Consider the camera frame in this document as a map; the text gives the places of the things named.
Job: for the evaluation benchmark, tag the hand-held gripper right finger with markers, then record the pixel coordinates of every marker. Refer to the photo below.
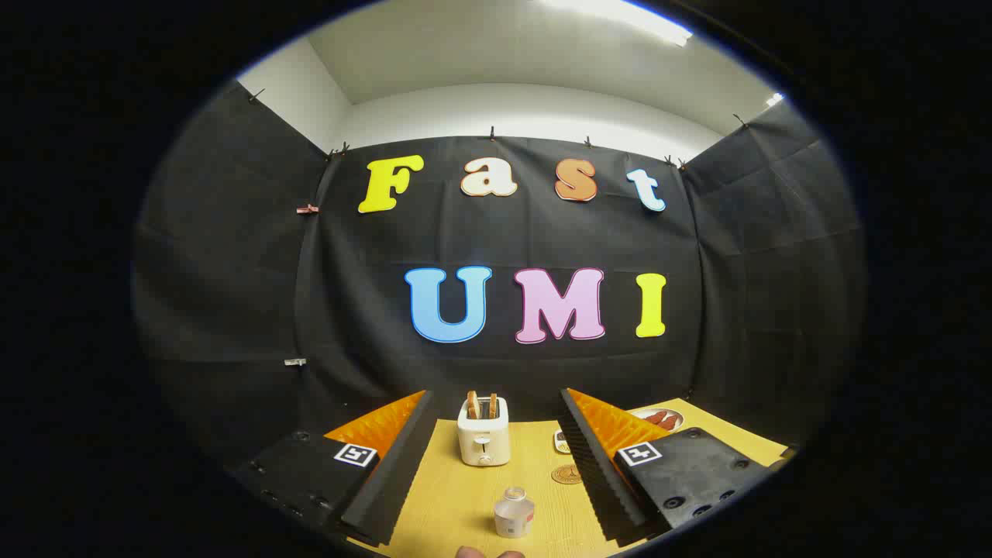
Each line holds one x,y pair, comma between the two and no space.
593,473

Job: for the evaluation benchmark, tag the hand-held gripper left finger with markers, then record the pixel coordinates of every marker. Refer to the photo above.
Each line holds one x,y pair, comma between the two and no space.
403,480

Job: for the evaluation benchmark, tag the round wooden coaster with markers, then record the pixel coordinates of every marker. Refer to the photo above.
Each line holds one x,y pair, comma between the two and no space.
564,474

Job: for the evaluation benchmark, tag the clear plastic juice bottle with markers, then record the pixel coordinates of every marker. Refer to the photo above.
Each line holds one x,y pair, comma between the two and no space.
513,515

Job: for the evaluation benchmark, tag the white divided seed dish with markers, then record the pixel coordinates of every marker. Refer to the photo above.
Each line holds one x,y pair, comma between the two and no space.
561,442

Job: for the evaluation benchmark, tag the wooden table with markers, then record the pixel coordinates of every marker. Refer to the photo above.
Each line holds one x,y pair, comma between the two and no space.
457,504

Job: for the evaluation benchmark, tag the white toaster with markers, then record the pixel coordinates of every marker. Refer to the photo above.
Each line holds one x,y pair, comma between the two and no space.
483,442

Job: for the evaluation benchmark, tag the white round plate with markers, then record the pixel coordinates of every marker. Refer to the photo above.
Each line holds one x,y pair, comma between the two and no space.
673,413

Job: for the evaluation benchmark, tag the toast bread slice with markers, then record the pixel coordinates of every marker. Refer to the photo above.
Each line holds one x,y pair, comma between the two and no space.
493,406
473,404

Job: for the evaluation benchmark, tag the black backdrop cloth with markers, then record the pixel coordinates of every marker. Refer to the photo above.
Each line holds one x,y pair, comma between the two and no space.
349,310

